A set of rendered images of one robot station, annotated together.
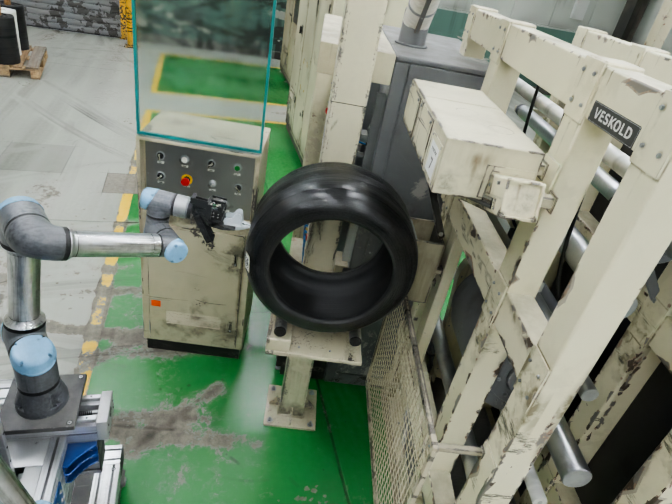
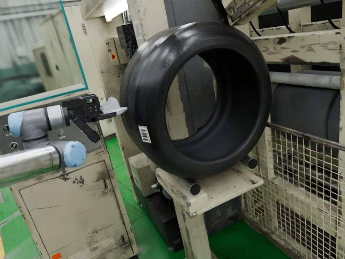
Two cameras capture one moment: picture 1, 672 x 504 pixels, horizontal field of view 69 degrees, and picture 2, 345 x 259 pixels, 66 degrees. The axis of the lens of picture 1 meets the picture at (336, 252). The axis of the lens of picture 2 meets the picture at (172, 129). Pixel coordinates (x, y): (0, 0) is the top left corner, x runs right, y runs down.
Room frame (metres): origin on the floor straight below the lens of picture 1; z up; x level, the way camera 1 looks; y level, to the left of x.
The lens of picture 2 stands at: (0.53, 0.40, 1.48)
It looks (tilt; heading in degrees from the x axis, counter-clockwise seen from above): 20 degrees down; 345
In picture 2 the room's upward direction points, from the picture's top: 12 degrees counter-clockwise
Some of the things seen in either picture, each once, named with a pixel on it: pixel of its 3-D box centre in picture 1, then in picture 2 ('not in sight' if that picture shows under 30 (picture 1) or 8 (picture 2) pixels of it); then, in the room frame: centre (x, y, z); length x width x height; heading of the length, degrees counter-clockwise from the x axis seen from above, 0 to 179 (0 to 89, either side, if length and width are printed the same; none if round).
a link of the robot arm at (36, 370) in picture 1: (34, 361); not in sight; (1.02, 0.84, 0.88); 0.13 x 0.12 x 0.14; 45
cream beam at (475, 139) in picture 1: (459, 134); not in sight; (1.46, -0.29, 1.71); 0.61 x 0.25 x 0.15; 6
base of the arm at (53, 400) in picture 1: (40, 389); not in sight; (1.02, 0.83, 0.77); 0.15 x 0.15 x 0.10
